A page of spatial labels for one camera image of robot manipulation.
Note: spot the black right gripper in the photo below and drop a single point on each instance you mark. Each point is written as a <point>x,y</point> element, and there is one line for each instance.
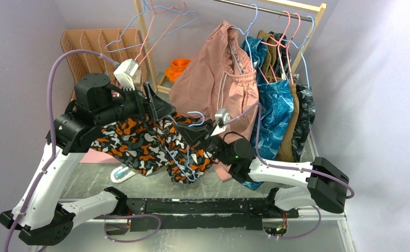
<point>194,134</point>

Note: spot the peach desk organizer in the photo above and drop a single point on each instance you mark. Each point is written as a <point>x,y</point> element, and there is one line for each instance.
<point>117,44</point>

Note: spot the blue leaf print shorts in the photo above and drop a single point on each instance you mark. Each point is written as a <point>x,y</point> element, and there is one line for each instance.
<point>246,95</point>

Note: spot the wooden clothes rack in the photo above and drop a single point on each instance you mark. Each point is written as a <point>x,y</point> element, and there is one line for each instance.
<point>228,29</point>

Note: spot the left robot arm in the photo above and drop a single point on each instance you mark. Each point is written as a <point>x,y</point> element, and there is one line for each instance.
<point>39,217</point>

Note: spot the pink mat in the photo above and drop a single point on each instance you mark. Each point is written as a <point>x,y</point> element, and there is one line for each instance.
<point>93,156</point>

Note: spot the brown hanging shorts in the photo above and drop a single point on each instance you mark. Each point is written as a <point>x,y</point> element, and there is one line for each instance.
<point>266,79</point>

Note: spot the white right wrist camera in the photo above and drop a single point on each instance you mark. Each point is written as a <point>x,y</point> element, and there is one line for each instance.
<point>222,116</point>

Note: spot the white teal stapler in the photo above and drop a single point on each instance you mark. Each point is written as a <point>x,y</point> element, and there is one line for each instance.
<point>122,173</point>

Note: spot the orange camouflage shorts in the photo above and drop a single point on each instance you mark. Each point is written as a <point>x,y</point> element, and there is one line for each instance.
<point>141,146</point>

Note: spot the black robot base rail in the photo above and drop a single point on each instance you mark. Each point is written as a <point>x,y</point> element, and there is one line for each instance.
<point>170,213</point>

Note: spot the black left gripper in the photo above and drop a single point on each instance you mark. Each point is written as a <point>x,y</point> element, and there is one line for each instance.
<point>156,108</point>

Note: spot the orange knitted object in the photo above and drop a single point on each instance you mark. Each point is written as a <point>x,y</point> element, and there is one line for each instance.
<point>176,68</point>

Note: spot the pink hanging shorts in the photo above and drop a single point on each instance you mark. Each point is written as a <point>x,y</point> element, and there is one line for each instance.
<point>206,83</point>

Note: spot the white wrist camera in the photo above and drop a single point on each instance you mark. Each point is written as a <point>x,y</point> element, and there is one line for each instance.
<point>222,116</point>
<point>128,74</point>

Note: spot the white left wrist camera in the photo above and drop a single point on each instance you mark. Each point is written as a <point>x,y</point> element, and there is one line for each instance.
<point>128,74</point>

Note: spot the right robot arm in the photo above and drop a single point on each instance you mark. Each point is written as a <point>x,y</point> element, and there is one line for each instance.
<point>318,183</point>

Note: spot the dark leaf print shorts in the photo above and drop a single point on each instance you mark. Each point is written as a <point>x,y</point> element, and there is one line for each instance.
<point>306,114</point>

